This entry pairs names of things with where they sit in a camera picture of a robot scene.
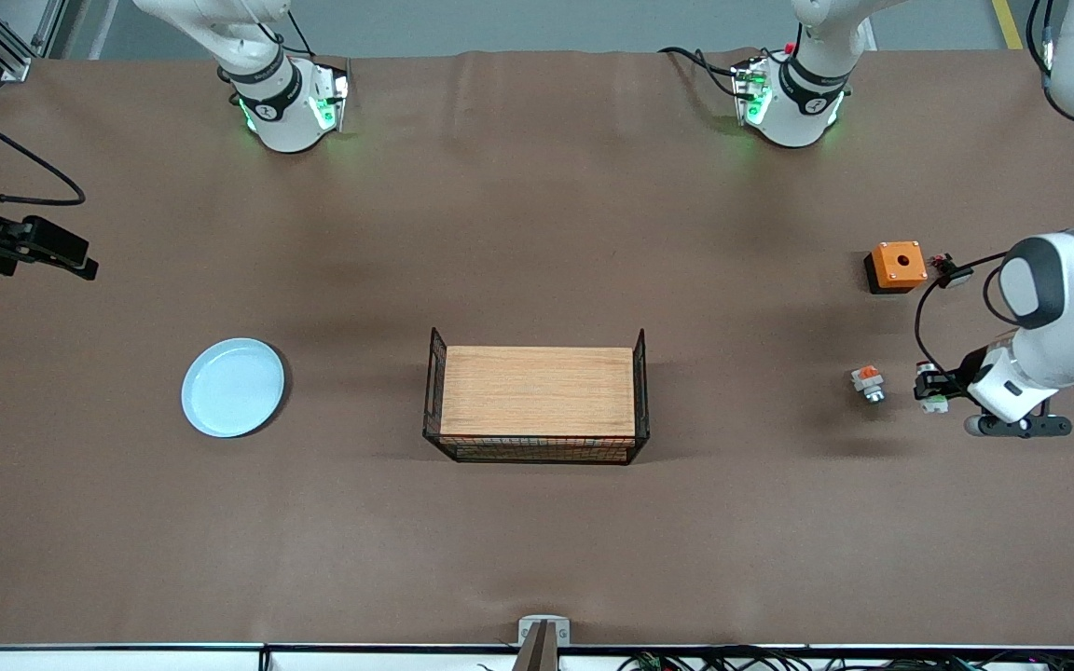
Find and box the black wire basket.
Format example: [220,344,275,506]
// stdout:
[422,326,652,466]

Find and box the grey connector box green light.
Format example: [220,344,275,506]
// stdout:
[309,61,351,133]
[731,56,773,127]

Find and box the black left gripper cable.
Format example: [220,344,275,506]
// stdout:
[914,0,1074,392]

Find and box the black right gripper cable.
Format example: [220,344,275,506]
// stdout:
[0,91,88,207]

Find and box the wooden board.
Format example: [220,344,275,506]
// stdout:
[440,347,637,437]

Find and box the light blue round plate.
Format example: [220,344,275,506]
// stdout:
[181,337,286,439]

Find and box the black left base cable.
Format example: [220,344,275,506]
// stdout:
[658,45,743,94]

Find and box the black clear-capped push button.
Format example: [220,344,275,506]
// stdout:
[931,253,974,288]

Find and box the black right base cable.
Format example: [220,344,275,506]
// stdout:
[257,0,316,59]

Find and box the black cable bundle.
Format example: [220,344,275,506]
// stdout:
[476,645,1074,671]

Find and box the dark camera mount post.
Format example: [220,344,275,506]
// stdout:
[511,623,564,671]

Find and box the grey aluminium frame profile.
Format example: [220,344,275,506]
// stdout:
[32,0,72,59]
[0,0,34,83]

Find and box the brown table cover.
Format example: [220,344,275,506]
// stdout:
[0,47,1074,649]

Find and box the orange button box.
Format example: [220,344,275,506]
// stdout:
[864,241,929,295]

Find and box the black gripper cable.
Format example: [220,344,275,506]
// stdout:
[0,91,88,207]
[914,0,1074,392]

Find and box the black base cable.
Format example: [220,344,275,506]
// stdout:
[658,45,743,94]
[257,0,316,59]

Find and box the grey metal bracket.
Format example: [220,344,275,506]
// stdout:
[518,615,571,648]

